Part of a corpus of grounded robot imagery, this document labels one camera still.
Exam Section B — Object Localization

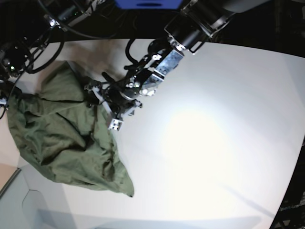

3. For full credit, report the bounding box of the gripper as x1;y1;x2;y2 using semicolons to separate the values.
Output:
84;80;142;119

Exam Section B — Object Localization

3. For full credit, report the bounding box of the green t-shirt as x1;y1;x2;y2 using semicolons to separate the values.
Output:
7;62;134;197

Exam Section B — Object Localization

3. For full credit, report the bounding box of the blue box at top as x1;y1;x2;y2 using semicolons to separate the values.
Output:
115;0;182;10

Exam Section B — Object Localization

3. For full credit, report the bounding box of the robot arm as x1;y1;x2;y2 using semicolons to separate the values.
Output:
85;0;234;120
0;0;102;108

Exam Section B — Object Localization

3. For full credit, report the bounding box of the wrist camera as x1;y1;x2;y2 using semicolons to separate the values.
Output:
108;118;123;131

